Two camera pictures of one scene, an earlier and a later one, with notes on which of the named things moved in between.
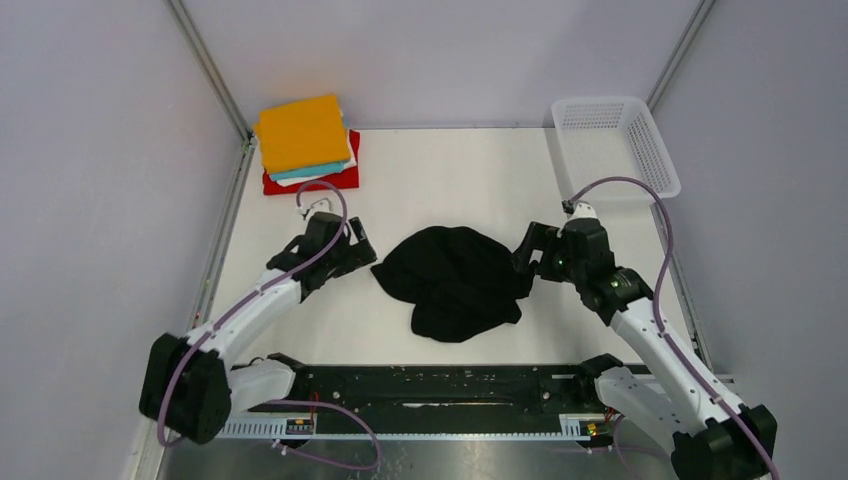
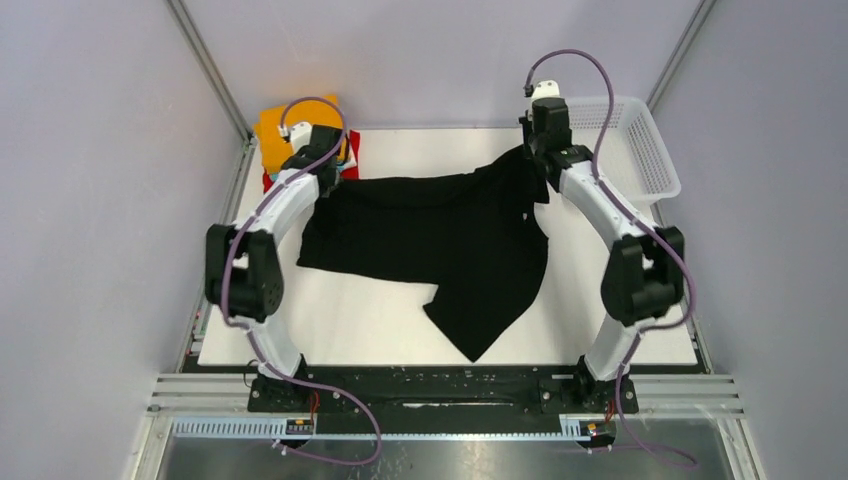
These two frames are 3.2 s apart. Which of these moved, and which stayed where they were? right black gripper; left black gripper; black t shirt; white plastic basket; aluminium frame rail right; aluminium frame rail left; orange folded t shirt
Moved: black t shirt; right black gripper; left black gripper
Stayed: aluminium frame rail right; aluminium frame rail left; white plastic basket; orange folded t shirt
